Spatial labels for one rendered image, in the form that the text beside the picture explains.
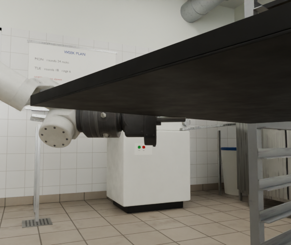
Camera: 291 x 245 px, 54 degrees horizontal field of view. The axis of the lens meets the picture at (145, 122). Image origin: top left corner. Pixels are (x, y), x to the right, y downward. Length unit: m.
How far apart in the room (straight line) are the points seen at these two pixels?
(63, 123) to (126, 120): 0.12
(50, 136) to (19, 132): 3.08
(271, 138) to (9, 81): 2.82
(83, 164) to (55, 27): 1.78
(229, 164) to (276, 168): 1.17
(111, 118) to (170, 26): 4.02
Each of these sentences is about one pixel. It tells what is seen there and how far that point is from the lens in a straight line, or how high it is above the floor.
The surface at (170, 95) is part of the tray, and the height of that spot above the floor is 0.77.
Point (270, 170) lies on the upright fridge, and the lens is 3.20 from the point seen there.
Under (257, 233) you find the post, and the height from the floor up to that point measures 0.46.
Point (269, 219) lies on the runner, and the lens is 0.95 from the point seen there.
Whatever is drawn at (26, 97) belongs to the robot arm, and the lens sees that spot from 0.60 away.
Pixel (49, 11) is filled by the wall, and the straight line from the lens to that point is 4.03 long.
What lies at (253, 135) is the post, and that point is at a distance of 0.90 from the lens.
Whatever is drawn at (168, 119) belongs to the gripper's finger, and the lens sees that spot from 0.58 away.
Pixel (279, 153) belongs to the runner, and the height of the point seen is 0.69.
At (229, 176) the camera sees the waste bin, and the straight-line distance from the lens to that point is 4.22.
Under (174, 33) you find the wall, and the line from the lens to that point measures 4.53.
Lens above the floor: 0.72
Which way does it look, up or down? 4 degrees up
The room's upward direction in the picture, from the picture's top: straight up
